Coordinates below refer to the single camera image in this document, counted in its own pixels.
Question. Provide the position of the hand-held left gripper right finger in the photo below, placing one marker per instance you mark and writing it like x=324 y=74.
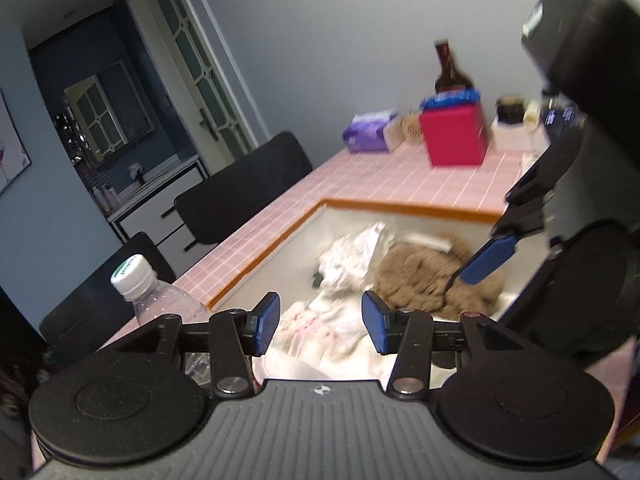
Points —
x=377 y=322

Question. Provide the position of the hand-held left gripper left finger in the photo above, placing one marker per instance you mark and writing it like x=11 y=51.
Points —
x=265 y=325

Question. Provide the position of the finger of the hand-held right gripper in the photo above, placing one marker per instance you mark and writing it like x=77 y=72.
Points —
x=487 y=260

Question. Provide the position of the white floral soft pack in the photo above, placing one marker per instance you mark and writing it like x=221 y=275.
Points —
x=325 y=330

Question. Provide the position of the white plastic-wrapped pack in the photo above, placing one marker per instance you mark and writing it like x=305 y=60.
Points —
x=430 y=241

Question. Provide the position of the brown plush scarf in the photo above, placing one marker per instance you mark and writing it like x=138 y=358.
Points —
x=420 y=275

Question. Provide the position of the white cloth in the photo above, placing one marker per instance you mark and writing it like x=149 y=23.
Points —
x=350 y=255

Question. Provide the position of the orange-rimmed white box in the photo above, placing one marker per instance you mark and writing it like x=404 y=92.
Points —
x=300 y=245

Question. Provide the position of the small white box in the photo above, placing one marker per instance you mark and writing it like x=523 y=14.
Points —
x=507 y=136

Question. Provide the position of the pink checked tablecloth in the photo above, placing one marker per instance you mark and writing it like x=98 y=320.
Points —
x=400 y=185

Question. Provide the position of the black jar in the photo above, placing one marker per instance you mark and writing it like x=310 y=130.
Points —
x=510 y=109

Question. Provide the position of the red box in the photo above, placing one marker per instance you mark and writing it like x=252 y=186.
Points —
x=452 y=135

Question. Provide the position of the black chair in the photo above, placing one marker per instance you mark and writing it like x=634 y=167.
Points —
x=100 y=305
x=240 y=195

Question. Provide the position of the clear water bottle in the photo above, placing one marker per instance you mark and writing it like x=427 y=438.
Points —
x=132 y=275

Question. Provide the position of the tan woven box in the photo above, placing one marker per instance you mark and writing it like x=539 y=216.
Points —
x=405 y=130

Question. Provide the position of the white vanity table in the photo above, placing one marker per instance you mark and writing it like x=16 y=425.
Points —
x=160 y=200

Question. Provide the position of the blue packet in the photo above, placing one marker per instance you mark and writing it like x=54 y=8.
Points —
x=450 y=99

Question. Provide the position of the purple tissue pack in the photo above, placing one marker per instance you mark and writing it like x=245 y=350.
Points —
x=367 y=132

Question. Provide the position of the brown glass bottle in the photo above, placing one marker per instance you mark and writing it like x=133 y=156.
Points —
x=450 y=72

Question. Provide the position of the bottles on vanity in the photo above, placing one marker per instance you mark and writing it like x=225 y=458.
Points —
x=106 y=199

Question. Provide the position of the white glass-panel door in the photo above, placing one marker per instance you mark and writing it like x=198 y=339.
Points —
x=200 y=60

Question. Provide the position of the framed wall mirror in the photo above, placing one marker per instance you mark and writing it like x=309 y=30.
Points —
x=107 y=110

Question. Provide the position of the wine glass wall picture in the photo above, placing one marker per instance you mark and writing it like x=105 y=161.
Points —
x=10 y=145

